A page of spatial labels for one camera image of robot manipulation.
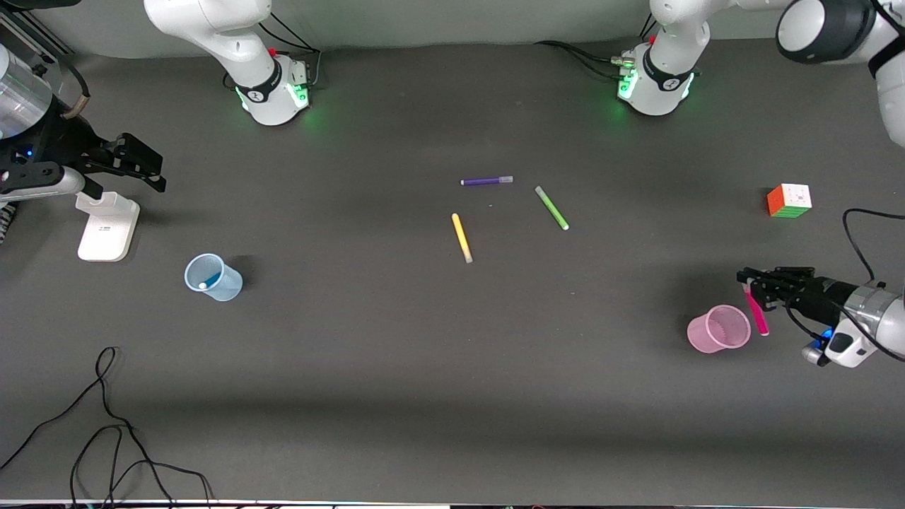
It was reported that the pink marker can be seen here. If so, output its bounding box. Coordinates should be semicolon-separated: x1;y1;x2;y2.
742;283;771;337

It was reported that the pink plastic cup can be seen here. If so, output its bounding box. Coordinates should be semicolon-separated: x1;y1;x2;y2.
687;305;752;355

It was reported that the colourful puzzle cube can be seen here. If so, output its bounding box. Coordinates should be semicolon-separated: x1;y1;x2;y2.
766;182;813;219

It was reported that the blue plastic cup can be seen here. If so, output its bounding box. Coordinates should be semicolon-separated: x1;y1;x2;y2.
184;252;244;303

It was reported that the green marker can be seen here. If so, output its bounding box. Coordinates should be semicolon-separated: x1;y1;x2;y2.
534;185;570;232

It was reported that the yellow marker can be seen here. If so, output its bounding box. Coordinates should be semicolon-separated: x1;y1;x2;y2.
451;212;474;264

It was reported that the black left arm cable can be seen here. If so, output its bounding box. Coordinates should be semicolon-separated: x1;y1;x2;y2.
841;208;905;286

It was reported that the aluminium frame rail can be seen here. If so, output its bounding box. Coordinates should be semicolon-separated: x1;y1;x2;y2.
0;10;73;64

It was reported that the black base cable bundle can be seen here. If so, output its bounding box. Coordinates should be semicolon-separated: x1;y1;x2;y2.
535;14;662;80
258;8;323;87

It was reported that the black loose cable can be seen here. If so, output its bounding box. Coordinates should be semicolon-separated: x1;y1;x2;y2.
0;346;135;472
69;423;214;509

